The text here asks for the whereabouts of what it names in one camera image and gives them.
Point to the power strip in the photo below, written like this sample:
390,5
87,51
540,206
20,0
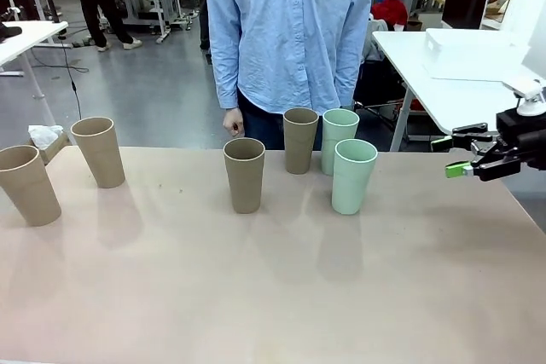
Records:
83,43

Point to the large white desk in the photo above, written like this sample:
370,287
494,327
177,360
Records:
448,91

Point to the person's right forearm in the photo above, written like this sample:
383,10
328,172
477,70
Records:
226,74

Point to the person in blue shirt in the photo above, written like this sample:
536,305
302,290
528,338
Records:
290,40

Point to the person's right hand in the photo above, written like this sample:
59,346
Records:
234,121

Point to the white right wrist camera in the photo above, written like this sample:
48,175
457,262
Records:
529,91

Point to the red garment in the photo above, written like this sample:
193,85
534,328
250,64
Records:
390,10

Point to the brown cup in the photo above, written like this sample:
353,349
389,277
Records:
100,155
300,146
245,180
30,193

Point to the cardboard box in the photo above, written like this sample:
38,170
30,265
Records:
55,148

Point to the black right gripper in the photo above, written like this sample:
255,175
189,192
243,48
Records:
529,138

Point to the black item on desk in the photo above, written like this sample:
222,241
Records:
10,32

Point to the person's left forearm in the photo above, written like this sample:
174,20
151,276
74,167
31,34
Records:
356,70

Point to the small white desk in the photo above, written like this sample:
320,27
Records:
34,38

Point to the white tissue paper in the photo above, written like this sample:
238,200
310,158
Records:
42,134

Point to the mint green cup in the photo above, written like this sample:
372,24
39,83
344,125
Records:
352,189
329,151

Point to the white plastic basket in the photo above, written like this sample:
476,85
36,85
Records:
469,46

